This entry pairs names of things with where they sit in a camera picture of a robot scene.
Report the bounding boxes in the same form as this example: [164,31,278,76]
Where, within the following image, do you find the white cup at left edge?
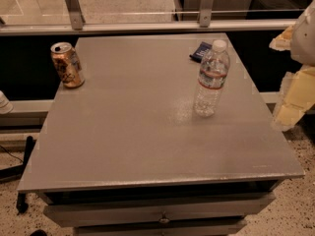
[0,90,14,114]

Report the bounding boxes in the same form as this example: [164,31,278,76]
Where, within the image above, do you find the grey horizontal rail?
[0,19,295,36]

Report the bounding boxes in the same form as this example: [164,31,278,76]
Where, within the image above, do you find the black stand leg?
[0,135,36,214]

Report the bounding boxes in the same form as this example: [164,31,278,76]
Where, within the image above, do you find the orange soda can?
[50,42,85,89]

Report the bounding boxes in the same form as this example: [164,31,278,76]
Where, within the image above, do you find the right metal rail bracket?
[199,0,214,28]

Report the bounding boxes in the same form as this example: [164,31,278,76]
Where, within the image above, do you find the dark blue snack packet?
[189,42,212,63]

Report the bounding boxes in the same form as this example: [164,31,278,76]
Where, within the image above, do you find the clear plastic water bottle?
[194,39,230,117]

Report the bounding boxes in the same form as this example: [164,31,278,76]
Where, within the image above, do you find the metal rail bracket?
[65,0,85,30]
[199,0,214,28]

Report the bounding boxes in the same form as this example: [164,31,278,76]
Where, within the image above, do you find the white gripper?
[269,0,315,131]

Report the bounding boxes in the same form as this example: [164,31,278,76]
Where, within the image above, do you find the left metal rail bracket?
[65,0,85,30]

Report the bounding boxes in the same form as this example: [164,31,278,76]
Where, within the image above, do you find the grey metal drawer cabinet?
[18,34,303,236]

